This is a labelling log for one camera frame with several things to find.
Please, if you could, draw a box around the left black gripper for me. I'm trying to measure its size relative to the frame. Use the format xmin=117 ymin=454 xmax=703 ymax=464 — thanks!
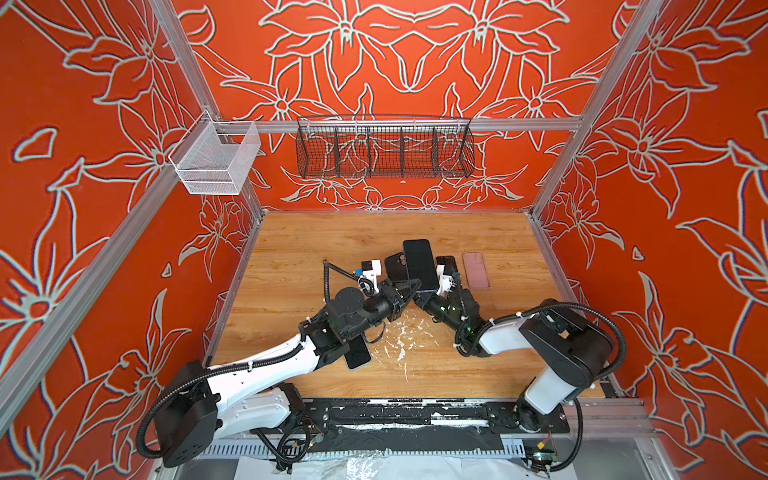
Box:
xmin=344 ymin=277 xmax=418 ymax=341

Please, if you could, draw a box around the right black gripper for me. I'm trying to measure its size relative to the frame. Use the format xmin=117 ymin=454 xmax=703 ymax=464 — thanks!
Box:
xmin=410 ymin=285 xmax=467 ymax=339

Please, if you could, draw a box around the black phone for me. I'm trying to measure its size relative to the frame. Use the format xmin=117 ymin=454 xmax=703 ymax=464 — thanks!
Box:
xmin=402 ymin=239 xmax=439 ymax=293
xmin=344 ymin=335 xmax=372 ymax=371

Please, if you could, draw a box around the pink clear phone case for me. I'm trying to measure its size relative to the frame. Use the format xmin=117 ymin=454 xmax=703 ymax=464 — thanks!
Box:
xmin=462 ymin=252 xmax=490 ymax=290

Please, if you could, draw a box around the black phone case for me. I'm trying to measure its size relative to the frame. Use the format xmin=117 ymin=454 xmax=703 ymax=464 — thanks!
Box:
xmin=384 ymin=252 xmax=409 ymax=283

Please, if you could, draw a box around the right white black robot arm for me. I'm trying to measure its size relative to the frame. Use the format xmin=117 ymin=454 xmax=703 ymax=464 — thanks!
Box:
xmin=415 ymin=289 xmax=625 ymax=416

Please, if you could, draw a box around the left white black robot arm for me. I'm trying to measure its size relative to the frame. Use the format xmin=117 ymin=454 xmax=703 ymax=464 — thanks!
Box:
xmin=136 ymin=279 xmax=421 ymax=467

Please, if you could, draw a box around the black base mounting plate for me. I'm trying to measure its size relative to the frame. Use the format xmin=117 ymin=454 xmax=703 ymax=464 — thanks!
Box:
xmin=265 ymin=398 xmax=571 ymax=457

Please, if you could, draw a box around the small green circuit board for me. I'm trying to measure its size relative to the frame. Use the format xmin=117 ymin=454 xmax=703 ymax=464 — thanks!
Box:
xmin=525 ymin=445 xmax=557 ymax=471

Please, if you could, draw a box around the clear plastic bin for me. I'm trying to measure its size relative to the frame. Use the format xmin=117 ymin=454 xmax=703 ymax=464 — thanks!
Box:
xmin=169 ymin=112 xmax=261 ymax=196

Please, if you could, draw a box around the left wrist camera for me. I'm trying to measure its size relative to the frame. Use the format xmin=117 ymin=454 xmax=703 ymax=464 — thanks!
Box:
xmin=355 ymin=259 xmax=382 ymax=292

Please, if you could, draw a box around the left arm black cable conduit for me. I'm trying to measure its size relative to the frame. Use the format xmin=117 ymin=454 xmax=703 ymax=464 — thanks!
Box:
xmin=135 ymin=259 xmax=361 ymax=460

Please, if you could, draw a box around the white perforated cable duct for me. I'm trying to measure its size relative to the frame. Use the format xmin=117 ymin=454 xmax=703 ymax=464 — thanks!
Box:
xmin=197 ymin=439 xmax=526 ymax=462

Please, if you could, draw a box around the black wire basket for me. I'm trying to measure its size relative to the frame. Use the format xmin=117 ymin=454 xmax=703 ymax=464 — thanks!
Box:
xmin=295 ymin=114 xmax=476 ymax=180

